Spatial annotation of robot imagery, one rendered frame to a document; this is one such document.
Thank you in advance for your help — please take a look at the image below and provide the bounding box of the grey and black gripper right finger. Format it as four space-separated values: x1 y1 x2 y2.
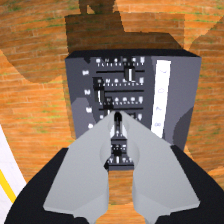
117 111 224 224

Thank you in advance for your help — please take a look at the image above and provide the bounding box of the dark grey lighting desk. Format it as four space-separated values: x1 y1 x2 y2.
65 49 202 174

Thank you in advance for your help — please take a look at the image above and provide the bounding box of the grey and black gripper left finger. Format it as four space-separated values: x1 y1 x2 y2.
4 111 118 224

